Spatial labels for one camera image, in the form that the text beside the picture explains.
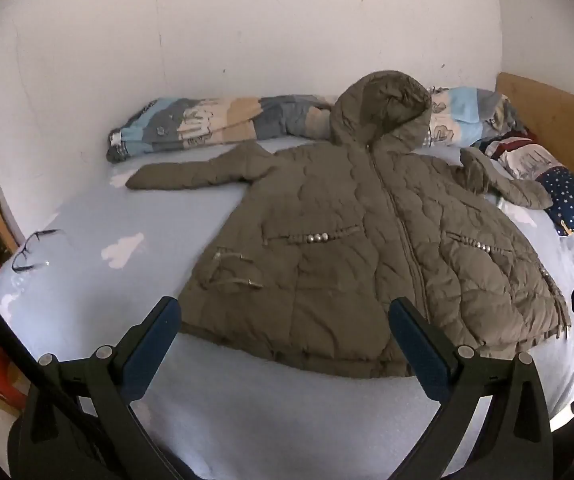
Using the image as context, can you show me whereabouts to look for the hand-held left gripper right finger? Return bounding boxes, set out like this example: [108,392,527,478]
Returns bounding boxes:
[388,297,555,480]

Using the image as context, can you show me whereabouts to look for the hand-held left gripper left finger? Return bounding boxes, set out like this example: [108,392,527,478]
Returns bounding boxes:
[7,296,188,480]

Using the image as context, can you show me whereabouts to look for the olive quilted hooded jacket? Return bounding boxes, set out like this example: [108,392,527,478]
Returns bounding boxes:
[126,70,572,378]

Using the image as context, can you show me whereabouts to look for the star patterned pillow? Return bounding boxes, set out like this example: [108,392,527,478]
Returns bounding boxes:
[472,132,574,237]

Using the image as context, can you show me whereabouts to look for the light blue bed sheet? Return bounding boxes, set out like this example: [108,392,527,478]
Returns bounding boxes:
[0,135,574,480]

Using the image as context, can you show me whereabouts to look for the black eyeglasses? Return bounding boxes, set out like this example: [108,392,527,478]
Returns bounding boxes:
[11,228,65,273]

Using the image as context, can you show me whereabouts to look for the wooden headboard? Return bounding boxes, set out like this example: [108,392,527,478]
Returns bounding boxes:
[496,72,574,196]

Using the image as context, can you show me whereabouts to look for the rolled patterned quilt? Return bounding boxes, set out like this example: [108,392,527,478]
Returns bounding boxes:
[106,86,538,163]

